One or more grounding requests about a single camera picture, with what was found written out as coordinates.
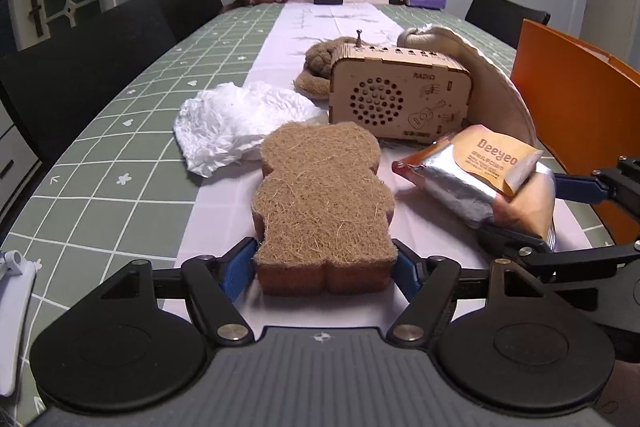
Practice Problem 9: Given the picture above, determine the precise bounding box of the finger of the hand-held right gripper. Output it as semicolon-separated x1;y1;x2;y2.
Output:
475;224;640;280
552;157;640;220

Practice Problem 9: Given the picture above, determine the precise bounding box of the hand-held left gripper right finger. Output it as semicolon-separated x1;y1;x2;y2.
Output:
387;238;551;349

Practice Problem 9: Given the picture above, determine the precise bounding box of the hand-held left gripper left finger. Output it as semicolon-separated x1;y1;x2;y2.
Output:
100;236;259;349

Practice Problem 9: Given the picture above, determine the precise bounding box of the orange storage box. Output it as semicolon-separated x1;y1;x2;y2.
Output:
510;19;640;245

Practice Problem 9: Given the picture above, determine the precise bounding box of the foil snack packet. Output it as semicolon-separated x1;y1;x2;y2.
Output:
391;124;558;253

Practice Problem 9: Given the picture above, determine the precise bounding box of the bear-shaped coir sponge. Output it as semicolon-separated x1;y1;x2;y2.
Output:
251;122;397;297

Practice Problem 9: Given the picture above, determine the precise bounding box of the cream soft cushion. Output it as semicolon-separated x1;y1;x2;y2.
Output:
397;24;537;145

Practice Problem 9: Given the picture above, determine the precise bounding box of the white cellophane-wrapped bundle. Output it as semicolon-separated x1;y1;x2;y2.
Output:
173;82;328;178

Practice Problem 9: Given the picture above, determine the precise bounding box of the brown plush toy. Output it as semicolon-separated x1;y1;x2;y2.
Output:
292;36;358;100

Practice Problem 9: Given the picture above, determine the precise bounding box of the black chair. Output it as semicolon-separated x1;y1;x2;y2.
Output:
465;0;551;50
150;0;224;42
0;0;178;168

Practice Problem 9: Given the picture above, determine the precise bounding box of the wooden radio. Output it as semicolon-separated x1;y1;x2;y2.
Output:
327;29;473;142

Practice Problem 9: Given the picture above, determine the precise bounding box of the white plastic device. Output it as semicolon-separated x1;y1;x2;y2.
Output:
0;249;38;398

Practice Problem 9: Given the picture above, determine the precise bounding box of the white table runner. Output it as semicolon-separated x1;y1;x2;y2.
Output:
170;2;556;328

